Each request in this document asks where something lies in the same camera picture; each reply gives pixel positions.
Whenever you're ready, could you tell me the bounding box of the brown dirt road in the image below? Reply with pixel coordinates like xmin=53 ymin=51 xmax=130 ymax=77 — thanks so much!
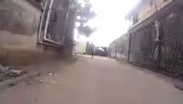
xmin=0 ymin=43 xmax=183 ymax=104

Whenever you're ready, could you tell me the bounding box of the dark vehicle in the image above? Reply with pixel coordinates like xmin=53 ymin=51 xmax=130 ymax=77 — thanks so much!
xmin=93 ymin=45 xmax=110 ymax=58

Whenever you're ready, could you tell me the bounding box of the beige building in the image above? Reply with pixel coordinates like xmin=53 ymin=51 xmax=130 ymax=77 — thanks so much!
xmin=124 ymin=0 xmax=174 ymax=31

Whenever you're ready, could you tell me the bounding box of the tree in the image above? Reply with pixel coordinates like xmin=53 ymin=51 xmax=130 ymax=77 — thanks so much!
xmin=70 ymin=0 xmax=100 ymax=39

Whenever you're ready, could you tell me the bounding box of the weathered grey concrete building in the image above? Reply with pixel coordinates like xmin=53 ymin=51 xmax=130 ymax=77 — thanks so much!
xmin=0 ymin=0 xmax=82 ymax=76

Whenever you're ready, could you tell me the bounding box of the dark wall with metal fence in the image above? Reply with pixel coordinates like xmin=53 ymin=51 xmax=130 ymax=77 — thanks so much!
xmin=104 ymin=0 xmax=183 ymax=80

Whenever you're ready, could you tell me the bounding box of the person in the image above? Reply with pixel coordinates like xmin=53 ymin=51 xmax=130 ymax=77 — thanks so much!
xmin=90 ymin=45 xmax=96 ymax=59

